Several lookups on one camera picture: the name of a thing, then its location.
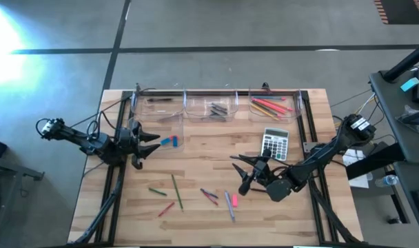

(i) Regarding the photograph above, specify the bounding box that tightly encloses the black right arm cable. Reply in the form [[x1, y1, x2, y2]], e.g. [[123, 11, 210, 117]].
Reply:
[[229, 154, 289, 173]]

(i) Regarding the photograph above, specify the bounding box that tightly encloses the green crayon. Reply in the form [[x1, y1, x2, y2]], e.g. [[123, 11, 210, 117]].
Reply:
[[147, 187, 168, 197]]

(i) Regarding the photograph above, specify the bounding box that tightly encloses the white paper sheet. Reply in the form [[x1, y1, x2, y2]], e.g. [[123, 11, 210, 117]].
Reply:
[[342, 147, 373, 189]]

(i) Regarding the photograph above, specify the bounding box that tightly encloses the grey table leg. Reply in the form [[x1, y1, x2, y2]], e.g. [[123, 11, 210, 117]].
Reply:
[[0, 154, 45, 182]]

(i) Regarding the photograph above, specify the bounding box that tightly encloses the red crayon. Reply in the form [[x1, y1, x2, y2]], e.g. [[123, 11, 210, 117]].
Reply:
[[156, 201, 176, 218]]

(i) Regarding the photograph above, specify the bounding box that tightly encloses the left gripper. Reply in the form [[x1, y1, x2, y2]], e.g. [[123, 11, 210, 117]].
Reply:
[[124, 118, 162, 171]]

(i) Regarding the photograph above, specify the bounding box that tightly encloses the black diagonal bar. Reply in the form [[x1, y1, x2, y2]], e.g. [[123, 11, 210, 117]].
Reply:
[[345, 142, 407, 180]]

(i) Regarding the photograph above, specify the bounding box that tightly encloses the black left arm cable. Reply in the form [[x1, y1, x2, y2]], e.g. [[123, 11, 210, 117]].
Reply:
[[68, 87, 155, 138]]

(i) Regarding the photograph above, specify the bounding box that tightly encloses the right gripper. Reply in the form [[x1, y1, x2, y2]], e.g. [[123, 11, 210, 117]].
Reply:
[[232, 148, 276, 197]]

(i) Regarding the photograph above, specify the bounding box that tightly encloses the orange pencil pink eraser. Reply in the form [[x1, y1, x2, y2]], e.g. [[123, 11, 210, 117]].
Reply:
[[256, 103, 283, 118], [264, 99, 294, 112]]

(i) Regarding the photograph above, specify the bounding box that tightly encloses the blue sticky note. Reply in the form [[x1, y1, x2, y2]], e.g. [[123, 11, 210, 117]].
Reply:
[[400, 77, 419, 92]]

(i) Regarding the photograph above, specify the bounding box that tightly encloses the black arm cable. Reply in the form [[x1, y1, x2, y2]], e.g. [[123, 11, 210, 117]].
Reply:
[[229, 154, 289, 173], [68, 87, 155, 138]]

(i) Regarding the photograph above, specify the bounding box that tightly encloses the grey side desk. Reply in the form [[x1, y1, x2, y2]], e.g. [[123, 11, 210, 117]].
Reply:
[[392, 161, 419, 248], [369, 68, 419, 163]]

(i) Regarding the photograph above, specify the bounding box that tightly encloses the mat with striped edge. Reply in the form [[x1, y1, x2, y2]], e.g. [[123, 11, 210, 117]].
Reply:
[[374, 0, 419, 25]]

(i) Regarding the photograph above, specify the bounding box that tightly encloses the grey desk calculator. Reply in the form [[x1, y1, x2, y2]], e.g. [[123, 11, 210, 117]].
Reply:
[[260, 127, 290, 162]]

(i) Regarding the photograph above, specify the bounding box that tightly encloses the red marker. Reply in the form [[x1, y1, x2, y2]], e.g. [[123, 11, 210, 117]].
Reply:
[[202, 190, 219, 207]]

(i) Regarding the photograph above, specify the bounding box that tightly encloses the long green pencil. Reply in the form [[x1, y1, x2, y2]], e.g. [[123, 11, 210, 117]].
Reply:
[[170, 174, 185, 211]]

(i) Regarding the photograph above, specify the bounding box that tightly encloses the short green pencil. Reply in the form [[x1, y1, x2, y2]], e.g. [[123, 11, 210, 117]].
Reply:
[[254, 100, 278, 116]]

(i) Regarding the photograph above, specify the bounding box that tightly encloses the black pole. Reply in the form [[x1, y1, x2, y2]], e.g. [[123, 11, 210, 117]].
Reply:
[[382, 43, 419, 83]]

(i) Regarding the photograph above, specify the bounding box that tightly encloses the clear water bottle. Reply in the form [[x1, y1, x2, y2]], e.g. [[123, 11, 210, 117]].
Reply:
[[374, 174, 399, 188]]

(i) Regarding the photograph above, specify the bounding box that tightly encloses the yellow pencil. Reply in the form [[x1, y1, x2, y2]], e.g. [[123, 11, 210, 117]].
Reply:
[[249, 102, 280, 121]]

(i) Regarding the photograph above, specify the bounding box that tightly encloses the clear purple pen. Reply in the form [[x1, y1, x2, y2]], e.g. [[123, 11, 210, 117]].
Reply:
[[224, 190, 236, 223]]

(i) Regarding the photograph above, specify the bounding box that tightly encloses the clear plastic bin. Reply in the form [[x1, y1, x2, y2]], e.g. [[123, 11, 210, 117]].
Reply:
[[125, 112, 185, 154], [130, 90, 185, 117], [247, 87, 305, 120], [182, 88, 240, 123]]

